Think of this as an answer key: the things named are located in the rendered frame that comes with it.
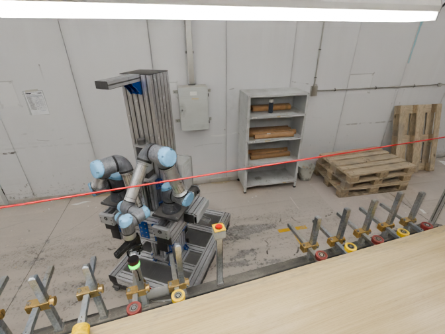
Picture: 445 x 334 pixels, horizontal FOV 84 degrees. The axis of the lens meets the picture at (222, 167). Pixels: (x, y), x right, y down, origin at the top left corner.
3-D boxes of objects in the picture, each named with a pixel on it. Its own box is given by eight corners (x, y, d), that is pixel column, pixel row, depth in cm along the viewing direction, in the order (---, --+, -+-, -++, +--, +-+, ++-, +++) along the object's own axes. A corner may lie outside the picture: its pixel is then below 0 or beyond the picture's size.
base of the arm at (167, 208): (167, 201, 207) (166, 191, 202) (184, 205, 202) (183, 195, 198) (158, 212, 194) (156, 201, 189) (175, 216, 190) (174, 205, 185)
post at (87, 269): (102, 315, 159) (82, 263, 136) (108, 314, 159) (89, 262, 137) (102, 321, 156) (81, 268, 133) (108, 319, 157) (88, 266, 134)
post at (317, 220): (304, 262, 200) (314, 215, 177) (308, 261, 201) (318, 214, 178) (307, 266, 197) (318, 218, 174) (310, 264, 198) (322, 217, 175)
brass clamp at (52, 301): (31, 305, 140) (28, 299, 137) (57, 298, 143) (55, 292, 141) (27, 315, 135) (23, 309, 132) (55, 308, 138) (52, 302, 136)
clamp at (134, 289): (128, 292, 157) (126, 287, 155) (149, 287, 161) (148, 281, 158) (127, 301, 152) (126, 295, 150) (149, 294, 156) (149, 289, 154)
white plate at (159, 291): (129, 305, 163) (126, 295, 158) (169, 293, 170) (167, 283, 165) (129, 305, 162) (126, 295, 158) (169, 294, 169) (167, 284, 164)
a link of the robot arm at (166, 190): (169, 192, 201) (168, 177, 195) (182, 197, 194) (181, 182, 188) (159, 199, 192) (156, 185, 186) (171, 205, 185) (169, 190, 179)
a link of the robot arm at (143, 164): (138, 137, 159) (111, 211, 155) (150, 141, 154) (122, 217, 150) (151, 143, 169) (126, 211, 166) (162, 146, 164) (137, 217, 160)
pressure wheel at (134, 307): (130, 314, 147) (126, 302, 142) (144, 310, 149) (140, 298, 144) (129, 328, 141) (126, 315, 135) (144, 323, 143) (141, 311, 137)
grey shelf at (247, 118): (237, 179, 439) (239, 89, 367) (284, 174, 455) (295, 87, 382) (244, 193, 401) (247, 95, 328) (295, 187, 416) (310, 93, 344)
